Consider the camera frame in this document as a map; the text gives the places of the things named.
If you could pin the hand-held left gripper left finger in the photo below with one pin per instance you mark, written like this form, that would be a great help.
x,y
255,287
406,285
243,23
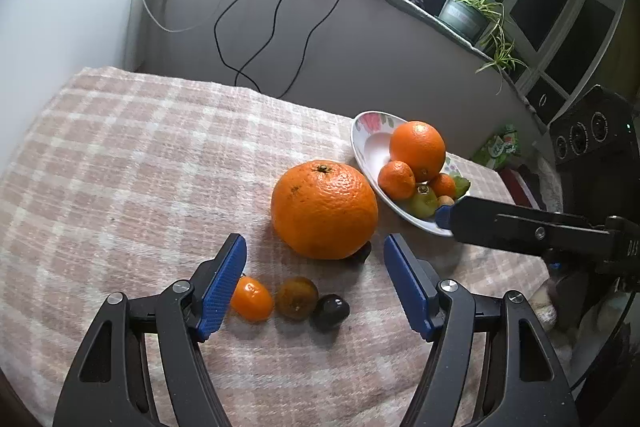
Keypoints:
x,y
222,287

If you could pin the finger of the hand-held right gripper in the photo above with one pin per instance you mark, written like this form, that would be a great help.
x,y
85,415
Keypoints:
x,y
500,224

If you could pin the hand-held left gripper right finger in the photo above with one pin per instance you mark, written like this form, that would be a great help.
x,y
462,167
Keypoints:
x,y
407,287

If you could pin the oval kumquat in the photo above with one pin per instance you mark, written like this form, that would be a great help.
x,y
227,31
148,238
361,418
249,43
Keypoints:
x,y
252,300

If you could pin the dark glossy chestnut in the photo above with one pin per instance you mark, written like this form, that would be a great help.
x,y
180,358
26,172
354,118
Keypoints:
x,y
330,312
361,253

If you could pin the tan longan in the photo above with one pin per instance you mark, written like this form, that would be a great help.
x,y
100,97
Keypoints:
x,y
445,201

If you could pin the small round orange fruit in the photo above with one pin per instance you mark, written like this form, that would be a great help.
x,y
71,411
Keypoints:
x,y
442,185

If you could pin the brown round fruit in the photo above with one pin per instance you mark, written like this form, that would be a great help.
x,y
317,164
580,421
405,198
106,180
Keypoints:
x,y
296,298

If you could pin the small green fruit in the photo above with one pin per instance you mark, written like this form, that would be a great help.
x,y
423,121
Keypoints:
x,y
422,205

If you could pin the mandarin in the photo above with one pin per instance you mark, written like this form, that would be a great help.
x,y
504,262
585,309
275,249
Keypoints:
x,y
396,180

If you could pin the smooth orange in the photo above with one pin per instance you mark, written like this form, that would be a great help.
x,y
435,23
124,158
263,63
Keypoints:
x,y
417,149

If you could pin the large bumpy orange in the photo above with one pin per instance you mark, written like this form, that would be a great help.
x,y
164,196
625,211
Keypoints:
x,y
324,207

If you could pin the floral white plate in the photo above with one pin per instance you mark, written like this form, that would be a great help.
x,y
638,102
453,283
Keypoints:
x,y
370,147

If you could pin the red cardboard box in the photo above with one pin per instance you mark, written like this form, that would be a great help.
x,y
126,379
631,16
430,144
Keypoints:
x,y
520,187

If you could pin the white lace cloth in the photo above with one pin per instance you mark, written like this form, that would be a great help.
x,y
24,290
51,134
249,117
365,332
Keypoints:
x,y
550,187

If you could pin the green printed bag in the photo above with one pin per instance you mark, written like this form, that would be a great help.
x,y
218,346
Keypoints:
x,y
497,149

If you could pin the pink checked blanket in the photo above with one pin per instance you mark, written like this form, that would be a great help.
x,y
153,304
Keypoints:
x,y
125,167

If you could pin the potted spider plant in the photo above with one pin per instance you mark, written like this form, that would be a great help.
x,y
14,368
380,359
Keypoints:
x,y
462,14

